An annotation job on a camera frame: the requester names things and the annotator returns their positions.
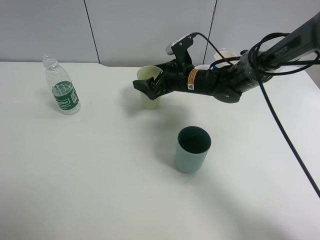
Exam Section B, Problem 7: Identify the teal plastic cup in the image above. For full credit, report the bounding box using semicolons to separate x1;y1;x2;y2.
174;126;212;174

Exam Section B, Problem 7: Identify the blue sleeve paper cup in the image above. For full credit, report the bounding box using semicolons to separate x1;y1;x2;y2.
194;47;241;71

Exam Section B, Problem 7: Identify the green label water bottle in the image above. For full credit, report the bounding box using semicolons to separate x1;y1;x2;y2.
42;54;81;115

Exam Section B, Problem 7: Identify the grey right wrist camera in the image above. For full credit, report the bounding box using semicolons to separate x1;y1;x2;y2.
165;32;197;56

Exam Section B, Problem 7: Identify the pale yellow plastic cup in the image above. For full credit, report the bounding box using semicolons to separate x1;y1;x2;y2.
136;65;164;111

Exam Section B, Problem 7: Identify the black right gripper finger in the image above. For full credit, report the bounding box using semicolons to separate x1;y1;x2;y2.
155;61;175;73
132;74;165;100

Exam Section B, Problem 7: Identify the black right camera cable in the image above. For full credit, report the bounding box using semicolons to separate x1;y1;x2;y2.
192;31;320;198

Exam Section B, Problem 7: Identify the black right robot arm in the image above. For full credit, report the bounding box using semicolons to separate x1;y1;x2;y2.
133;14;320;104

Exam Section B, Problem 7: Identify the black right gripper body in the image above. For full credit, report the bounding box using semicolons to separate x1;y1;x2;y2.
161;59;195;95

